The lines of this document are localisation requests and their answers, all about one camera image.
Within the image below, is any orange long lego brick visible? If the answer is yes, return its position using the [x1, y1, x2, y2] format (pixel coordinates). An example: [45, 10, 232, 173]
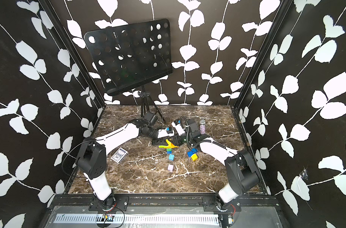
[170, 144, 179, 149]

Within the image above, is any lilac square lego brick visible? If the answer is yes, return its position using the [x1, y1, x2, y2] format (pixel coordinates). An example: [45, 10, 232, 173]
[167, 164, 174, 172]

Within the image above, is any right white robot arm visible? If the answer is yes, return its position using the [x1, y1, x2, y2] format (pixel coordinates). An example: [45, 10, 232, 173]
[172, 116, 260, 207]

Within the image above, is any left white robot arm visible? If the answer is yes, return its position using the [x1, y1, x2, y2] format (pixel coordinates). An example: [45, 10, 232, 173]
[75, 112, 174, 205]

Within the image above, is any blue lego brick pair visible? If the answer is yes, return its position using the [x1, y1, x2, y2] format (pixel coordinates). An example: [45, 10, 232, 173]
[187, 148, 198, 157]

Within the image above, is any yellow square lego brick right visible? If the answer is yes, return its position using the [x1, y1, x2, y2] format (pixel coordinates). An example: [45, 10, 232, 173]
[191, 154, 198, 161]

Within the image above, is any cyan square lego brick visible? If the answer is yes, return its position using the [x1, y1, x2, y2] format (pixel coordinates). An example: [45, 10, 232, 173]
[168, 154, 174, 161]

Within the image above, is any purple glitter microphone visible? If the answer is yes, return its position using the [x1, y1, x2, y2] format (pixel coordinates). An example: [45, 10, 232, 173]
[199, 119, 206, 135]

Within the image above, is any blue playing card box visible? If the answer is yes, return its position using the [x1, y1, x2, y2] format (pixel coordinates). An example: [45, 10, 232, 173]
[111, 148, 128, 164]

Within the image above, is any black perforated music stand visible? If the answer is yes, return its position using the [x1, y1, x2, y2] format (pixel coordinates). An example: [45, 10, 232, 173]
[84, 19, 173, 115]

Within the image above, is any black front mounting rail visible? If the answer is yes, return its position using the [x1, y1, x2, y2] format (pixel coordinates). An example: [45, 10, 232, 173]
[50, 192, 281, 213]

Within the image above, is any white slotted cable duct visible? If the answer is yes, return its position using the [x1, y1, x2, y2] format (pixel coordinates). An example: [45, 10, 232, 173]
[52, 214, 219, 226]

